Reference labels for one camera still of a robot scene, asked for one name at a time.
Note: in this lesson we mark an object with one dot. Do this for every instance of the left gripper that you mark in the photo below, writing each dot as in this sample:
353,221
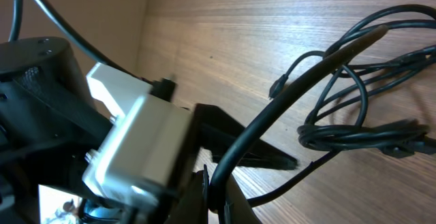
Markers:
146,162

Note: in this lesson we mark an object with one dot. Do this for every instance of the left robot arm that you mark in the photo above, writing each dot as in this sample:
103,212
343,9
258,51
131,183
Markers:
50,129

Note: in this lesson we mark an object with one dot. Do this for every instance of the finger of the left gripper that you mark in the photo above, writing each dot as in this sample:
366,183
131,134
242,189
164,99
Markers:
245,142

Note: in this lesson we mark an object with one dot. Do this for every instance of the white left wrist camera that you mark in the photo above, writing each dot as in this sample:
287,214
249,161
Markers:
121,93

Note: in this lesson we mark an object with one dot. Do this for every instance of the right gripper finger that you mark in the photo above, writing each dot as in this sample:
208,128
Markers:
193,209

